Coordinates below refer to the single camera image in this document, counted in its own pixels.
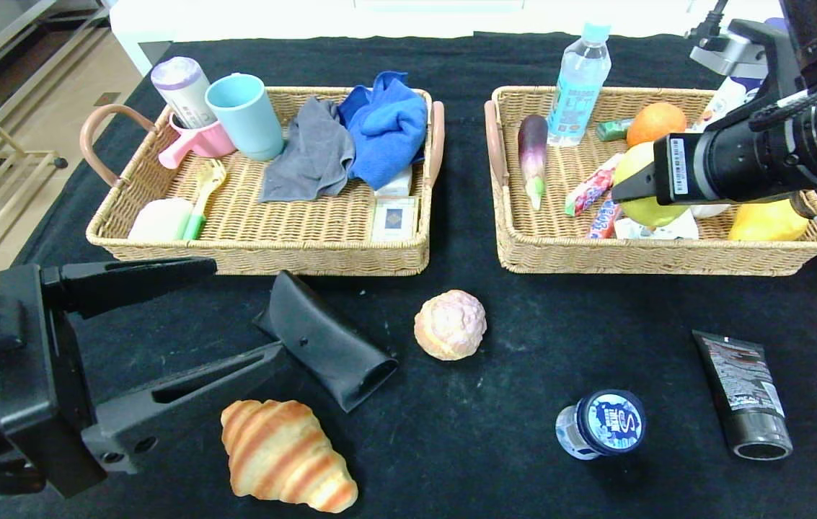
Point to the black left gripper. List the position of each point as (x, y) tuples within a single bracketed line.
[(44, 375)]

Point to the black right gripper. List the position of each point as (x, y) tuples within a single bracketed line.
[(676, 169)]

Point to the yellow lemon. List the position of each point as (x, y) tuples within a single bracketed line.
[(639, 158)]

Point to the black cosmetic tube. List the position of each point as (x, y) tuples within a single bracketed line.
[(743, 389)]

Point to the round cream puff bread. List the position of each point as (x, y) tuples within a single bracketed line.
[(450, 326)]

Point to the small jar dark blue lid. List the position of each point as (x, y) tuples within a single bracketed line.
[(606, 424)]

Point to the red white candy roll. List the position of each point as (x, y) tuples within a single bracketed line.
[(592, 189)]

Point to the small green candy pack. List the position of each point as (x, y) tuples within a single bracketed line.
[(611, 130)]

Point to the orange fruit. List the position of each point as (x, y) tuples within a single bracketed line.
[(656, 122)]

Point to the purple eggplant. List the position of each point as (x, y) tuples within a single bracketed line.
[(533, 155)]

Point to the clear water bottle blue label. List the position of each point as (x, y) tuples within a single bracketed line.
[(577, 86)]

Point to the pale white soap bar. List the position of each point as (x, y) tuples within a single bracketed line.
[(161, 219)]

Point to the white bottle purple cap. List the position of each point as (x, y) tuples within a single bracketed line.
[(729, 97)]

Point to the yellow pear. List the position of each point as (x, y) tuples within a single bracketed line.
[(769, 223)]

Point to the striped golden croissant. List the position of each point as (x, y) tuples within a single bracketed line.
[(282, 454)]

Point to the black leather glasses case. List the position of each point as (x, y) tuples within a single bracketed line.
[(329, 339)]

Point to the plain white small box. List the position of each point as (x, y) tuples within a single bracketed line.
[(397, 184)]

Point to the light blue plastic cup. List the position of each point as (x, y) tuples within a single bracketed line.
[(248, 121)]

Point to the grey cloth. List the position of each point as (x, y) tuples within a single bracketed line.
[(311, 157)]

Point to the card box blue diamond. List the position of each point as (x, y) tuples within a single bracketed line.
[(394, 218)]

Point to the white tumbler lilac lid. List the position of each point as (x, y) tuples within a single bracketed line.
[(183, 88)]

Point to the blue cloth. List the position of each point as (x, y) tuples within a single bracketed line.
[(386, 128)]

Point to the black table cloth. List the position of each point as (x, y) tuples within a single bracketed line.
[(487, 432)]

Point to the white background table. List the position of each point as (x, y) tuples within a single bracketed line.
[(271, 21)]

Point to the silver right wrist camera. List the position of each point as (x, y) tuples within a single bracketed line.
[(732, 50)]

